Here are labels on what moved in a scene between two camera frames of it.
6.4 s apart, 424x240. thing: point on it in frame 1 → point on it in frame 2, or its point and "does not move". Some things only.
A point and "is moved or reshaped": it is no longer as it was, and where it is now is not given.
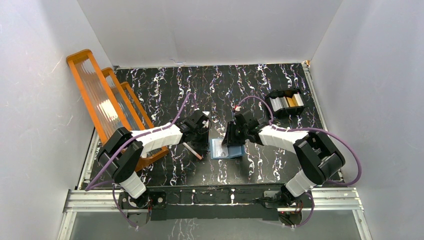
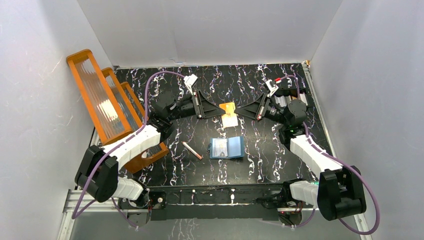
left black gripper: x=201 y=133 → x=198 y=105
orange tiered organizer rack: x=109 y=104 does not move
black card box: x=278 y=103 is moved or reshaped
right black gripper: x=229 y=139 → x=255 y=109
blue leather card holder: x=218 y=151 does not move
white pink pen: x=191 y=151 does not move
